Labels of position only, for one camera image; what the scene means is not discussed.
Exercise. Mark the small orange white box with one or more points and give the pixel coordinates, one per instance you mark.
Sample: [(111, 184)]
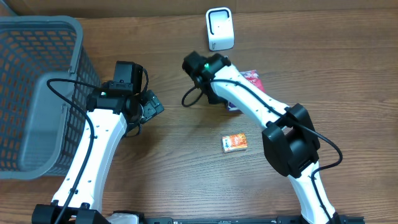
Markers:
[(235, 142)]

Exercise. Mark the dark grey plastic basket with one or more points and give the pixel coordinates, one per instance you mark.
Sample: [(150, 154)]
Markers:
[(43, 66)]

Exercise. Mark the purple red tissue pack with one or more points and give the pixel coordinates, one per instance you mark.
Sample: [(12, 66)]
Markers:
[(253, 77)]

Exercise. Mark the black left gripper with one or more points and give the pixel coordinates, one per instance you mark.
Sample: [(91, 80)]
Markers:
[(152, 105)]

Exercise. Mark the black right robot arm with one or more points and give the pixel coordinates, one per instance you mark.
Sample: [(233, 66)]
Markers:
[(289, 138)]

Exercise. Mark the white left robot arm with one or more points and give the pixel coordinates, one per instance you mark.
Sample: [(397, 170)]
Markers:
[(112, 110)]

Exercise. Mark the white barcode scanner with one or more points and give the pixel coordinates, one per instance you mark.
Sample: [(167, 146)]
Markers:
[(219, 25)]

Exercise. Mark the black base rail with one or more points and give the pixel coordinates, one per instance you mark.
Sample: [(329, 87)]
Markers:
[(278, 220)]

